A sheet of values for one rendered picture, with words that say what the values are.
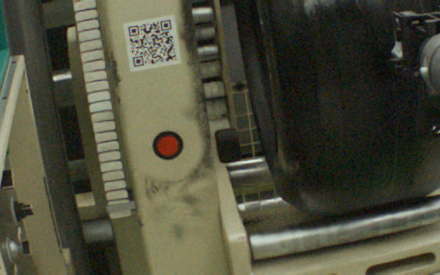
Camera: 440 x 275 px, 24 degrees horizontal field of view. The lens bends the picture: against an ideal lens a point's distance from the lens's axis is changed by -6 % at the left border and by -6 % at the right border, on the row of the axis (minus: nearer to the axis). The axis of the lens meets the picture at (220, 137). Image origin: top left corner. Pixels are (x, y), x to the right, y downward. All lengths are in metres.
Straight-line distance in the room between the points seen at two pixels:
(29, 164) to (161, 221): 0.27
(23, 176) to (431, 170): 0.59
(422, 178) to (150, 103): 0.42
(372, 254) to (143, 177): 0.37
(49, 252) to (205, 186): 0.27
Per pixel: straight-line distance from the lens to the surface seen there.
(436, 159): 1.56
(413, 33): 1.30
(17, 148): 1.53
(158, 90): 1.62
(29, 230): 1.58
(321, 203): 1.59
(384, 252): 1.67
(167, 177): 1.67
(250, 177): 1.90
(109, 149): 1.66
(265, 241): 1.65
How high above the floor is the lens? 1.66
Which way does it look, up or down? 21 degrees down
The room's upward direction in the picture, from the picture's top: 8 degrees counter-clockwise
